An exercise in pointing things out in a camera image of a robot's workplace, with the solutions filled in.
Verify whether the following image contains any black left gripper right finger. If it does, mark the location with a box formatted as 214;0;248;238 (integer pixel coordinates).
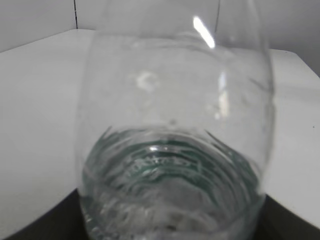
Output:
259;196;320;240

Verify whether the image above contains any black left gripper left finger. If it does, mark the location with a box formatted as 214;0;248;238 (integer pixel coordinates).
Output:
6;190;88;240

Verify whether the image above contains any clear water bottle green label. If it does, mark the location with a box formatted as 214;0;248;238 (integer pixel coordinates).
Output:
74;0;275;240

